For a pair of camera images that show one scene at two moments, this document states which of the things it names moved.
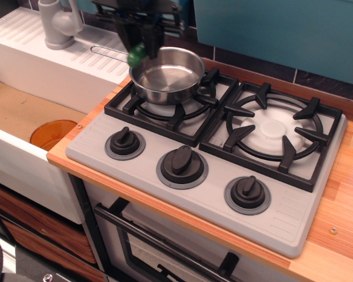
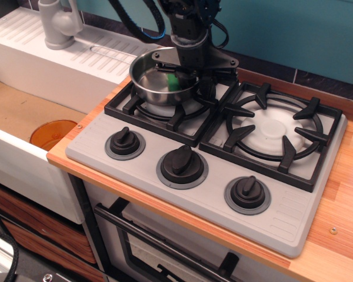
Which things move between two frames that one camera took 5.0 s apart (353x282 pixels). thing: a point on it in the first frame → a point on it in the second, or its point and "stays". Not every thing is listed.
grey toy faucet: (60, 26) stays
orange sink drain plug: (49, 134) stays
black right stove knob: (247, 195) stays
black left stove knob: (125, 145) stays
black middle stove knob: (182, 168) stays
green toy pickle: (137, 54) → (173, 83)
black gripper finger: (130, 33) → (207, 86)
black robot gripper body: (162, 13) → (193, 53)
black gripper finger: (153, 36) → (186, 80)
